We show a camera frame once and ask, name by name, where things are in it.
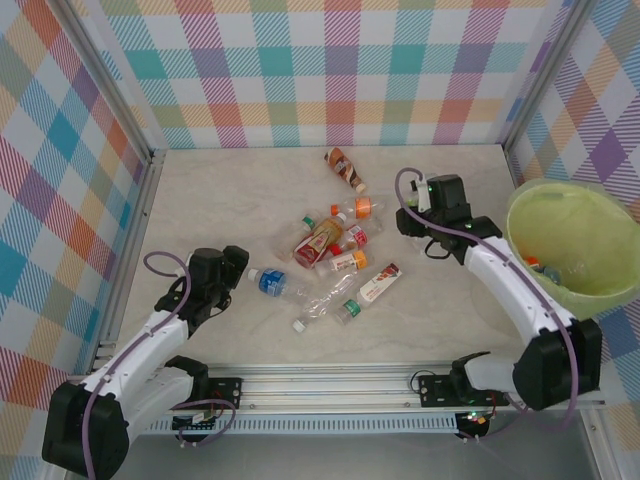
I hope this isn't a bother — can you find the clear bottle red label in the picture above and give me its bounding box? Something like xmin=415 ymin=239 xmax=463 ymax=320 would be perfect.
xmin=329 ymin=215 xmax=387 ymax=256

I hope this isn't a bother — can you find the white red label bottle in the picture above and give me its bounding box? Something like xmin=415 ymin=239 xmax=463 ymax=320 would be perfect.
xmin=333 ymin=263 xmax=403 ymax=326

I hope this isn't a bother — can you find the clear bottle white orange label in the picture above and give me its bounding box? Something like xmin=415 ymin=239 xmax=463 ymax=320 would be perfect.
xmin=313 ymin=249 xmax=370 ymax=281

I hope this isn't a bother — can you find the clear bottle green cap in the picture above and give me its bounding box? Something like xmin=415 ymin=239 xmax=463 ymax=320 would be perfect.
xmin=272 ymin=211 xmax=322 ymax=262

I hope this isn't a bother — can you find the red gold tea bottle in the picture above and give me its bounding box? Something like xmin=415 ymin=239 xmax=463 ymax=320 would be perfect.
xmin=293 ymin=212 xmax=350 ymax=266

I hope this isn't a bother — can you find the crushed clear bottle white cap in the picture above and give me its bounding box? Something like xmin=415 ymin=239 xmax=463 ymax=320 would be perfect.
xmin=292 ymin=273 xmax=360 ymax=333

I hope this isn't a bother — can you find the green translucent bin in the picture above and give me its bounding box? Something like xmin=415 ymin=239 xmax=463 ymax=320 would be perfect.
xmin=504 ymin=178 xmax=640 ymax=321

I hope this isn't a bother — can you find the brown chocolate drink bottle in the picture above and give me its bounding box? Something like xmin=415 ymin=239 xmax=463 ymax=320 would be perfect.
xmin=323 ymin=146 xmax=369 ymax=195

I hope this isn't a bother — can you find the left circuit board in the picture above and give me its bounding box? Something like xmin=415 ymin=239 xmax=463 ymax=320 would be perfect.
xmin=171 ymin=410 xmax=222 ymax=433

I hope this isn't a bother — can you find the circuit board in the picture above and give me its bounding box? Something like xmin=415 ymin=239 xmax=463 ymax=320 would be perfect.
xmin=171 ymin=410 xmax=222 ymax=433
xmin=457 ymin=409 xmax=494 ymax=432

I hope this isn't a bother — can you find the grey metal panel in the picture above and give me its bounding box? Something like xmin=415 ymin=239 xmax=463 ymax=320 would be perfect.
xmin=64 ymin=432 xmax=601 ymax=480

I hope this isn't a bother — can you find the right circuit board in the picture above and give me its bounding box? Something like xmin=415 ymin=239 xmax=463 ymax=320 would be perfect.
xmin=457 ymin=409 xmax=494 ymax=432

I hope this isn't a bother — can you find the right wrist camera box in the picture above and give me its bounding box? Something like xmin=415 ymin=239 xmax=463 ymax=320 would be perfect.
xmin=410 ymin=172 xmax=433 ymax=212

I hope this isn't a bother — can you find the aluminium side rail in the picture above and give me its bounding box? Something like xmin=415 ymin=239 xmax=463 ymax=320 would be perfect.
xmin=89 ymin=148 xmax=169 ymax=375
xmin=502 ymin=144 xmax=525 ymax=194

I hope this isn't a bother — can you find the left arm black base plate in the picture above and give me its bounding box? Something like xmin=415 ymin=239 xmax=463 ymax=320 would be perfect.
xmin=172 ymin=375 xmax=245 ymax=412

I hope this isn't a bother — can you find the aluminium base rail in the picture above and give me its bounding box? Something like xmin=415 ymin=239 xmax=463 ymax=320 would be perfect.
xmin=54 ymin=359 xmax=606 ymax=414

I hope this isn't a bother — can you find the aluminium frame post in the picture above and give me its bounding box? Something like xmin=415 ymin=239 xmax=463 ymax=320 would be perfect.
xmin=58 ymin=0 xmax=155 ymax=164
xmin=499 ymin=0 xmax=595 ymax=151

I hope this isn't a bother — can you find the perforated cable duct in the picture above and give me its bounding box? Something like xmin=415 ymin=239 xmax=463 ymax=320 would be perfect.
xmin=124 ymin=417 xmax=461 ymax=435

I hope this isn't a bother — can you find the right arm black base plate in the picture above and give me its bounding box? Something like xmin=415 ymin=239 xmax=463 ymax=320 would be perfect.
xmin=417 ymin=373 xmax=511 ymax=409

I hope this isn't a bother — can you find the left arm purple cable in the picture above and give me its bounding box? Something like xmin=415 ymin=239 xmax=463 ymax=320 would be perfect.
xmin=82 ymin=249 xmax=237 ymax=480

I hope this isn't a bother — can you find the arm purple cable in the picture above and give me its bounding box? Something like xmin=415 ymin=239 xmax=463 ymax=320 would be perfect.
xmin=394 ymin=166 xmax=584 ymax=444
xmin=82 ymin=249 xmax=237 ymax=480

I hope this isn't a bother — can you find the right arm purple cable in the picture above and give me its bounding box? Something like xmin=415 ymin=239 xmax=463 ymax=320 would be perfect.
xmin=394 ymin=166 xmax=584 ymax=444

